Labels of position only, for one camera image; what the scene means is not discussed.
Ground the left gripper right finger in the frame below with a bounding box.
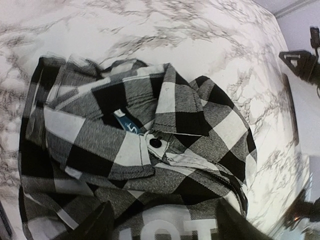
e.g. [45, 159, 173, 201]
[216, 199, 272, 240]

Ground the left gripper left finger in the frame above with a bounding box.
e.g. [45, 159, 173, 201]
[67, 201, 114, 240]

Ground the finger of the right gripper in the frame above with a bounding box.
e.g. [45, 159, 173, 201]
[279, 50, 320, 83]

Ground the black white plaid shirt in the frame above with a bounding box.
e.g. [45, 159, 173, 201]
[18, 56, 257, 240]

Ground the white plastic bin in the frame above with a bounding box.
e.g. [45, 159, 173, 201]
[282, 72, 320, 156]

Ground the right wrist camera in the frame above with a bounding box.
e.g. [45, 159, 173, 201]
[310, 26, 320, 50]

